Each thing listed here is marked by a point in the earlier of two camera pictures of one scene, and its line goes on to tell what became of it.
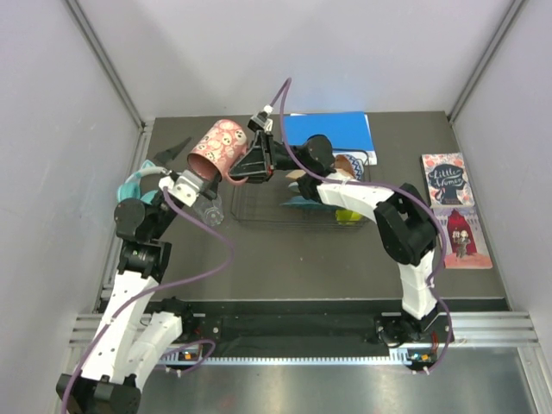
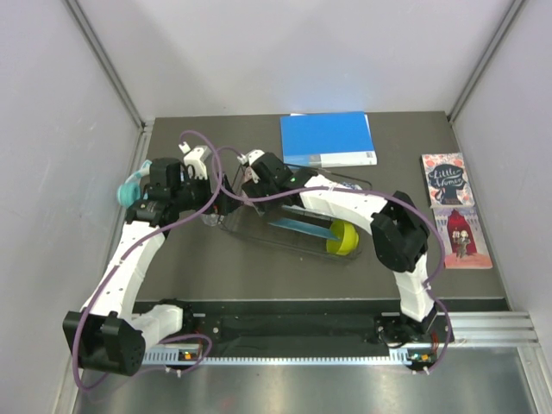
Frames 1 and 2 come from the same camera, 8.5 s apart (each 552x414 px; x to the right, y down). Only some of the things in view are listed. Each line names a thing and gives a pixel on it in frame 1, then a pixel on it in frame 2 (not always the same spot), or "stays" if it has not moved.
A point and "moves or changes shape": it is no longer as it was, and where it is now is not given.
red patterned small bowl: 347,162 moves or changes shape
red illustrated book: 466,244 stays
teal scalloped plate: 301,202 moves or changes shape
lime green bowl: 348,217 moves or changes shape
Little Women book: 447,180 stays
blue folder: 346,130 stays
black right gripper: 259,165 → 254,190
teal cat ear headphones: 131,187 stays
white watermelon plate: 294,187 moves or changes shape
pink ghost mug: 219,152 moves or changes shape
